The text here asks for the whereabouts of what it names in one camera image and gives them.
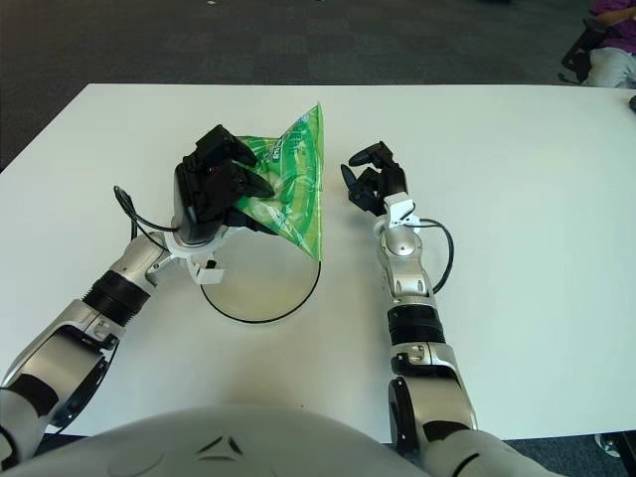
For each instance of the black office chair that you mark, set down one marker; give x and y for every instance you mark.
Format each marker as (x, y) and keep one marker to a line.
(579, 54)

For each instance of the dark object at table edge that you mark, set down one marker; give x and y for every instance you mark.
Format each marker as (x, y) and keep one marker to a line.
(633, 103)

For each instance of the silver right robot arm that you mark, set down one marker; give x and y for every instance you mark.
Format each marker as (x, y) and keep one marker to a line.
(405, 278)

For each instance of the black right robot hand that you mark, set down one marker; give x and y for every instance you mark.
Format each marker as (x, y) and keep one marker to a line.
(390, 181)

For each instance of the grey chair caster wheel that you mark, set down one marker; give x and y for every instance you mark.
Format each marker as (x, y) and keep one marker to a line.
(608, 443)

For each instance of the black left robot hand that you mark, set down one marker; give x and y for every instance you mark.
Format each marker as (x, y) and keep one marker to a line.
(194, 208)

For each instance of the green potato chips bag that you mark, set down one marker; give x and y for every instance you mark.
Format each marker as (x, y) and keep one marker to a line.
(298, 199)

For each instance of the white plate with black rim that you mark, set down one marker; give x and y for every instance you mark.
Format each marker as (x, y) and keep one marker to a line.
(258, 293)

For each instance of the seated person in purple shirt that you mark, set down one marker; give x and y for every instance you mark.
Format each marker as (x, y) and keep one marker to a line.
(616, 64)

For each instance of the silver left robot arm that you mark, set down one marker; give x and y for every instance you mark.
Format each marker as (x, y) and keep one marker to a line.
(129, 263)

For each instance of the grey robot torso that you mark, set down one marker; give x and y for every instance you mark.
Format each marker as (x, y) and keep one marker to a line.
(223, 447)

